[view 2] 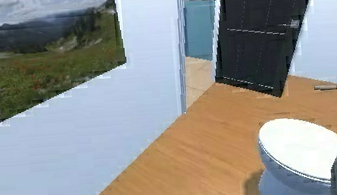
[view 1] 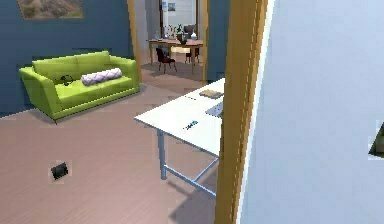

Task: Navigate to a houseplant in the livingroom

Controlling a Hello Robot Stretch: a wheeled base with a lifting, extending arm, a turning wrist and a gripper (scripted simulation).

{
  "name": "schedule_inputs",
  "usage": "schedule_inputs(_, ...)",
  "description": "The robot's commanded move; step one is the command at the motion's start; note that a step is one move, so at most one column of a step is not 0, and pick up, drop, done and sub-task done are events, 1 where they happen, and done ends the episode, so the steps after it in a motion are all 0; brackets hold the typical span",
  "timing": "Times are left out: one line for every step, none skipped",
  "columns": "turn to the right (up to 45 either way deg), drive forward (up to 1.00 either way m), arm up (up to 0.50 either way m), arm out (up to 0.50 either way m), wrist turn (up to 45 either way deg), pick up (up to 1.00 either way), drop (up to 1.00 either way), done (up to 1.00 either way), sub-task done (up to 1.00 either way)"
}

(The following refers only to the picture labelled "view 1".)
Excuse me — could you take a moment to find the white desk with metal legs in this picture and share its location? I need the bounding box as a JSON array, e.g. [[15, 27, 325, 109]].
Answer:
[[133, 77, 226, 198]]

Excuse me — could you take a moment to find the lime green sofa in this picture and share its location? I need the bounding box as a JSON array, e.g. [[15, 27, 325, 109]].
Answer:
[[18, 50, 141, 121]]

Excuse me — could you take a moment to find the green houseplant in pot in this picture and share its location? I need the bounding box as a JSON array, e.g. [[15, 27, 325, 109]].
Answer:
[[174, 23, 188, 46]]

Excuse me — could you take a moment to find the brown wooden dining table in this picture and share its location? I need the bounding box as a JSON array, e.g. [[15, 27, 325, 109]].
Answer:
[[148, 38, 205, 76]]

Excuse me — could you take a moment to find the framed landscape picture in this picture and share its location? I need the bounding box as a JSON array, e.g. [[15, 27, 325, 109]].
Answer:
[[16, 0, 85, 20]]

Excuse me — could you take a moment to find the grey laptop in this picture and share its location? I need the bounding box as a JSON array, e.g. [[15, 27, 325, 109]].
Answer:
[[205, 101, 224, 119]]

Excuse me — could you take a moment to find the small blue black pen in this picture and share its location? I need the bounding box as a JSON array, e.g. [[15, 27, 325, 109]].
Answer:
[[183, 120, 199, 131]]

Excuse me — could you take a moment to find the tan book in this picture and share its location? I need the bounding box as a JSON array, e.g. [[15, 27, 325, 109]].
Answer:
[[199, 88, 225, 100]]

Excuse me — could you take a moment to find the white lilac bolster pillow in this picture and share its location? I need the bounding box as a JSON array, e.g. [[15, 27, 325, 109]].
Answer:
[[80, 67, 124, 87]]

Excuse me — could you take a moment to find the small black box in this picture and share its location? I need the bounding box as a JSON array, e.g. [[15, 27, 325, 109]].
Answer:
[[50, 161, 70, 181]]

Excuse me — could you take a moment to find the dark red dining chair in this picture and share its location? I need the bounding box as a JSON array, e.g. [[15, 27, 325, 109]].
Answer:
[[184, 47, 201, 64], [155, 47, 178, 75]]

